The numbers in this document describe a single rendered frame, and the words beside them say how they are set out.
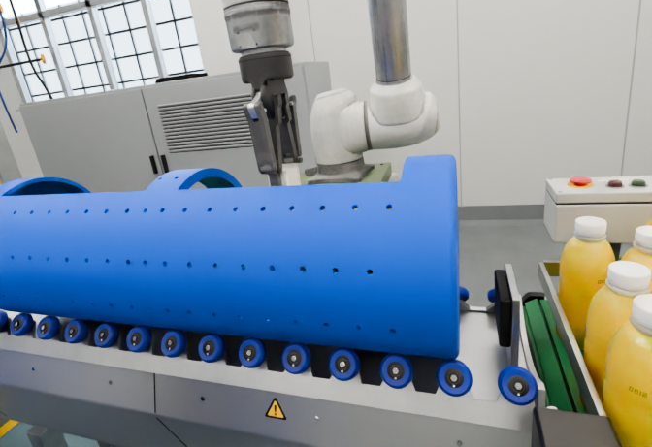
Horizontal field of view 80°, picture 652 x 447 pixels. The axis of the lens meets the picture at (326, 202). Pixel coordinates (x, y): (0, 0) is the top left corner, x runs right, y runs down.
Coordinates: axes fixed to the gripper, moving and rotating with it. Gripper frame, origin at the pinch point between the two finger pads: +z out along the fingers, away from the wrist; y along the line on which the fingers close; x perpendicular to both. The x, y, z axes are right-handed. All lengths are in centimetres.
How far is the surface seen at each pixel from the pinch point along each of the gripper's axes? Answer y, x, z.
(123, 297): 14.3, -23.3, 12.0
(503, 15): -283, 56, -42
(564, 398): 4.6, 38.7, 29.7
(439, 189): 7.7, 23.5, -1.7
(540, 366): -3.3, 37.2, 31.4
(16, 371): 13, -60, 33
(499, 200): -283, 55, 100
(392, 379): 11.6, 16.7, 23.8
